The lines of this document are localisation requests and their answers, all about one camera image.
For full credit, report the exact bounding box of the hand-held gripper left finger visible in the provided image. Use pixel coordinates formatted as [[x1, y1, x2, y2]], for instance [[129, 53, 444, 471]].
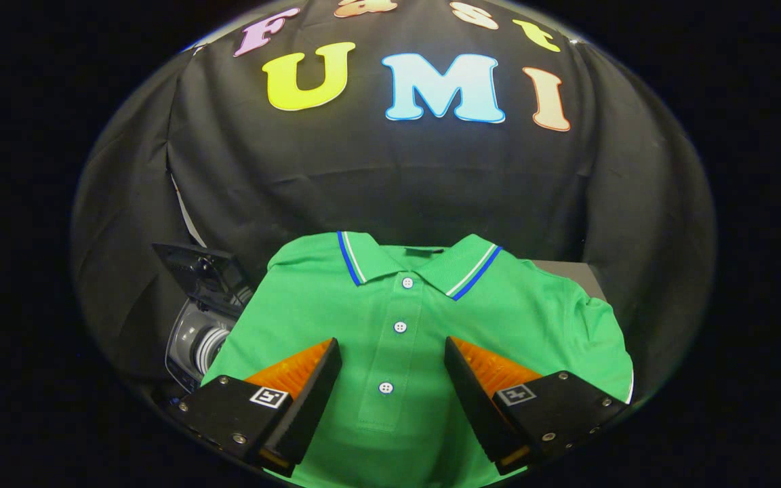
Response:
[[177, 338, 344, 476]]

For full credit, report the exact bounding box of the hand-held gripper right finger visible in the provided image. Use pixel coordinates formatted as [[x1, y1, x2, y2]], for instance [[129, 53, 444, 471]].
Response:
[[443, 336, 630, 475]]

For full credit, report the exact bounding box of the dark washing machine lid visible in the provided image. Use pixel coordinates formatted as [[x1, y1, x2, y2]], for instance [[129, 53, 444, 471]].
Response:
[[152, 243, 254, 319]]

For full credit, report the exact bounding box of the beige cabinet with grey top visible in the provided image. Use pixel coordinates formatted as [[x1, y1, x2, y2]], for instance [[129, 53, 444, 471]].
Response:
[[532, 260, 608, 304]]

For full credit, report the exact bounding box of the green polo shirt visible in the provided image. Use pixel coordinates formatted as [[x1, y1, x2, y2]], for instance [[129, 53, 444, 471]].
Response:
[[201, 230, 635, 488]]

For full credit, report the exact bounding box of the black backdrop cloth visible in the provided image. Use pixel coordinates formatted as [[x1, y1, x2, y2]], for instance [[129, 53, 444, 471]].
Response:
[[72, 0, 717, 401]]

